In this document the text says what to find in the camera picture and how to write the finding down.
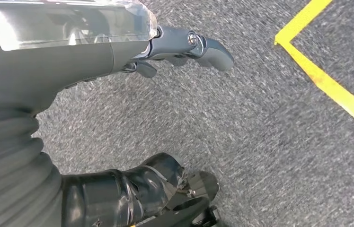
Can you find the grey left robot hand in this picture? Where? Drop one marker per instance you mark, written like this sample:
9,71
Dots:
54,62

